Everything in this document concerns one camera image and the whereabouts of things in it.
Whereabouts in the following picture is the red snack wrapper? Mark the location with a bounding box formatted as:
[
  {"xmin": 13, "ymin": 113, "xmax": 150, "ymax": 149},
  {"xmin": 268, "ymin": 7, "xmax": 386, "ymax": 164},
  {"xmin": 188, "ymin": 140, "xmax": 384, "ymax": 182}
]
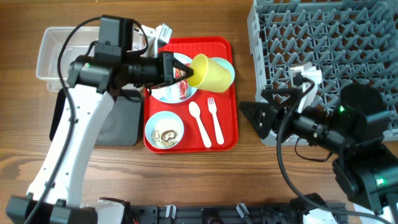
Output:
[{"xmin": 174, "ymin": 69, "xmax": 188, "ymax": 100}]

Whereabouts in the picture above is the clear plastic waste bin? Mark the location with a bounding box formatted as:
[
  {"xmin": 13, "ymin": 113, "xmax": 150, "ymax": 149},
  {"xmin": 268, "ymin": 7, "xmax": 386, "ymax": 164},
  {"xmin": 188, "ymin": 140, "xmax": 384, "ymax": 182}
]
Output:
[{"xmin": 35, "ymin": 26, "xmax": 147, "ymax": 93}]

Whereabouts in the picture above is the mint green bowl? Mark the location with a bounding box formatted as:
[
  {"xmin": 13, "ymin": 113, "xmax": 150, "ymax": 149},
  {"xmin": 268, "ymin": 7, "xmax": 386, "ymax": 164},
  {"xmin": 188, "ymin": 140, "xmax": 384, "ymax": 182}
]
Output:
[{"xmin": 212, "ymin": 57, "xmax": 235, "ymax": 85}]

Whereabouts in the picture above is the grey dishwasher rack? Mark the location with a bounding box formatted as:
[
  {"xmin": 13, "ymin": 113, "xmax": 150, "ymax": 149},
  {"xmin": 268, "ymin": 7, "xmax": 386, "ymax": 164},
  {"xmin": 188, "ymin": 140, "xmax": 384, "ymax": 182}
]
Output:
[{"xmin": 247, "ymin": 0, "xmax": 397, "ymax": 141}]

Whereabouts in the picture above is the red serving tray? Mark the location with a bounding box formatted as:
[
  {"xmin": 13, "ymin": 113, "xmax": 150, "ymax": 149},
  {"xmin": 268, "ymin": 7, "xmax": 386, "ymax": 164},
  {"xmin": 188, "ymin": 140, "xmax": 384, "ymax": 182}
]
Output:
[{"xmin": 144, "ymin": 36, "xmax": 239, "ymax": 154}]

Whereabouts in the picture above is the small light blue bowl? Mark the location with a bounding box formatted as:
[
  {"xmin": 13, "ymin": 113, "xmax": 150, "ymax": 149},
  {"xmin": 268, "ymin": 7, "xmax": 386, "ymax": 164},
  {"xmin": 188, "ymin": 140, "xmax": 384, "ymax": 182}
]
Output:
[{"xmin": 144, "ymin": 111, "xmax": 184, "ymax": 150}]

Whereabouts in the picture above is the yellow plastic cup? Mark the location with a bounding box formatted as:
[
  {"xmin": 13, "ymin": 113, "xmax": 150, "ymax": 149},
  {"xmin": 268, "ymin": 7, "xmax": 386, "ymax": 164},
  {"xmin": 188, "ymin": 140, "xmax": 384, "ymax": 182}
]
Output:
[{"xmin": 188, "ymin": 54, "xmax": 231, "ymax": 93}]

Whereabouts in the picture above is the white napkin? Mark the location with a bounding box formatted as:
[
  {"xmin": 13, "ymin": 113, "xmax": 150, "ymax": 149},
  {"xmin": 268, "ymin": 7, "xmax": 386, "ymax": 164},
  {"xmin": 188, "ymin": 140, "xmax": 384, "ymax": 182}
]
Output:
[{"xmin": 166, "ymin": 85, "xmax": 180, "ymax": 101}]

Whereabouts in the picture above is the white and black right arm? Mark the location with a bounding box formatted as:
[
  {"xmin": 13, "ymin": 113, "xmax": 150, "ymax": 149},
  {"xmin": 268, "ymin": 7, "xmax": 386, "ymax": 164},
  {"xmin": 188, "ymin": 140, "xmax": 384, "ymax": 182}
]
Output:
[{"xmin": 239, "ymin": 84, "xmax": 397, "ymax": 221}]

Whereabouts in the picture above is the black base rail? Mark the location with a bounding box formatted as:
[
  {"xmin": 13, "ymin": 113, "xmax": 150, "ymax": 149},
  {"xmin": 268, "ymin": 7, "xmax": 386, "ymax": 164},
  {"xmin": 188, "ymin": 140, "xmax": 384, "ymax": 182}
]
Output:
[{"xmin": 130, "ymin": 198, "xmax": 349, "ymax": 224}]

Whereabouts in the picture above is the light blue plate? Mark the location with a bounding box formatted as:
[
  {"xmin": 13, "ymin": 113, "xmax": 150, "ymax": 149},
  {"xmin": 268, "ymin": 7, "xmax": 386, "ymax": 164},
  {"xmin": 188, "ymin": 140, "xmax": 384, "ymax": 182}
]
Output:
[{"xmin": 152, "ymin": 53, "xmax": 197, "ymax": 103}]

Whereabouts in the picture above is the white plastic fork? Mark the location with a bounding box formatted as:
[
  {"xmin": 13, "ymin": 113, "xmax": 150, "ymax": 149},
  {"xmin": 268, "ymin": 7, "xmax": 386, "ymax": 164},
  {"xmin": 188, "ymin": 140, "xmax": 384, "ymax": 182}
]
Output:
[{"xmin": 208, "ymin": 97, "xmax": 224, "ymax": 145}]

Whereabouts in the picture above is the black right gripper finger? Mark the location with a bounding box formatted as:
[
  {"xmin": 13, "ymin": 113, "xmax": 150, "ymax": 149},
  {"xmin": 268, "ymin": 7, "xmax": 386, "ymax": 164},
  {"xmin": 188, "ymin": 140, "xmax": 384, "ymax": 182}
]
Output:
[
  {"xmin": 261, "ymin": 88, "xmax": 303, "ymax": 103},
  {"xmin": 239, "ymin": 101, "xmax": 271, "ymax": 139}
]

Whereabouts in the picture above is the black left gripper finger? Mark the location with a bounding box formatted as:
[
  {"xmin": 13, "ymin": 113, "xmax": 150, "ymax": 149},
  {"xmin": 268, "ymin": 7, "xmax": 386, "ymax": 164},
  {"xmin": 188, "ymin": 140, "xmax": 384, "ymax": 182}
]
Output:
[
  {"xmin": 173, "ymin": 58, "xmax": 193, "ymax": 75},
  {"xmin": 173, "ymin": 73, "xmax": 193, "ymax": 83}
]

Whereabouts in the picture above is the food scraps and rice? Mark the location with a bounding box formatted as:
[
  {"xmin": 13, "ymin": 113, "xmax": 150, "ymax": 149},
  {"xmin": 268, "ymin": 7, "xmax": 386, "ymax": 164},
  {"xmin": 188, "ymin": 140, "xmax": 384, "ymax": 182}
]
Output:
[{"xmin": 152, "ymin": 122, "xmax": 180, "ymax": 149}]

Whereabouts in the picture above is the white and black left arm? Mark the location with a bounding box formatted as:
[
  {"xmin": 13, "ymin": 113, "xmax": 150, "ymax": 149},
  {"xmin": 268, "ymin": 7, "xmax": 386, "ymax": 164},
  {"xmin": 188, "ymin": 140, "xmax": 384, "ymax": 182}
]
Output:
[{"xmin": 6, "ymin": 15, "xmax": 194, "ymax": 223}]

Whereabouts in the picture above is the white plastic spoon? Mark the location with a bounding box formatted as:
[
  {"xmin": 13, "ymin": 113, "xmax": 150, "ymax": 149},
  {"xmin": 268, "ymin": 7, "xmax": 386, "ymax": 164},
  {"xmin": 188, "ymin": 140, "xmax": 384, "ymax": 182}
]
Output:
[{"xmin": 188, "ymin": 101, "xmax": 211, "ymax": 148}]

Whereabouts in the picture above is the black food waste tray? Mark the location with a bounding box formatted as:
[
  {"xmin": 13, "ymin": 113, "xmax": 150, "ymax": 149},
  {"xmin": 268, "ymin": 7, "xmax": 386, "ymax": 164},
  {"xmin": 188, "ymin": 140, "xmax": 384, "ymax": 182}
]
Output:
[{"xmin": 50, "ymin": 85, "xmax": 142, "ymax": 151}]

